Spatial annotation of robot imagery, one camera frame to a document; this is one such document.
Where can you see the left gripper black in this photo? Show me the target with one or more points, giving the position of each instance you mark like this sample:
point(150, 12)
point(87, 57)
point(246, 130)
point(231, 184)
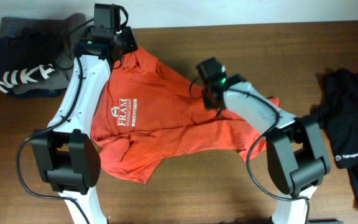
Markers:
point(132, 44)

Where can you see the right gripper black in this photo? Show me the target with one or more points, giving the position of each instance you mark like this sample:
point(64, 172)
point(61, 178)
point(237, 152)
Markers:
point(209, 101)

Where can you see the orange red t-shirt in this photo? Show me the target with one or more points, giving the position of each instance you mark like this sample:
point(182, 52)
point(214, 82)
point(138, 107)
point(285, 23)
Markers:
point(148, 112)

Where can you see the black t-shirt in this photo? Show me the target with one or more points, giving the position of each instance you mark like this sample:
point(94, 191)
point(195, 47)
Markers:
point(337, 115)

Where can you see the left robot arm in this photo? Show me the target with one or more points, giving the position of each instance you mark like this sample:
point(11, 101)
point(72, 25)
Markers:
point(64, 154)

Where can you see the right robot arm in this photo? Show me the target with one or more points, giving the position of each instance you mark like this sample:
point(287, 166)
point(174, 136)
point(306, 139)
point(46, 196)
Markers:
point(297, 159)

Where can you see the grey folded pants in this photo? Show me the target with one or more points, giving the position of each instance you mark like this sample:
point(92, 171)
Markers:
point(69, 28)

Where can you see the dark navy folded garment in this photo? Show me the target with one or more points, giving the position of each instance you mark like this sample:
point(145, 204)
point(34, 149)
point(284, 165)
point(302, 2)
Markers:
point(38, 93)

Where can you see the black folded shirt white letters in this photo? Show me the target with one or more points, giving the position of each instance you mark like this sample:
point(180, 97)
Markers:
point(28, 58)

